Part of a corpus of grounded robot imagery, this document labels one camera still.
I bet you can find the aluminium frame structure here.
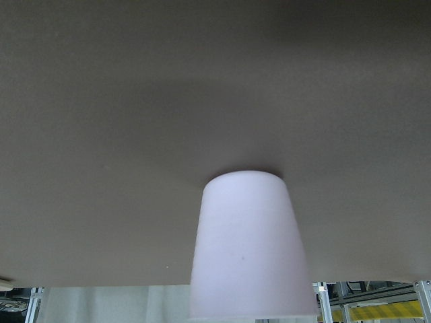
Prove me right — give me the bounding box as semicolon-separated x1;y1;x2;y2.
0;281;431;323

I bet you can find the pink cup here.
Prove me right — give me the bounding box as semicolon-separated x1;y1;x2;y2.
189;171;317;320

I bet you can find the yellow black hazard barrier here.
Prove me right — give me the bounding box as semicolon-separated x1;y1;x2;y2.
349;300;424;321

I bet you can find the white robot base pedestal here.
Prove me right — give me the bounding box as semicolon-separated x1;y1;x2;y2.
0;279;13;292

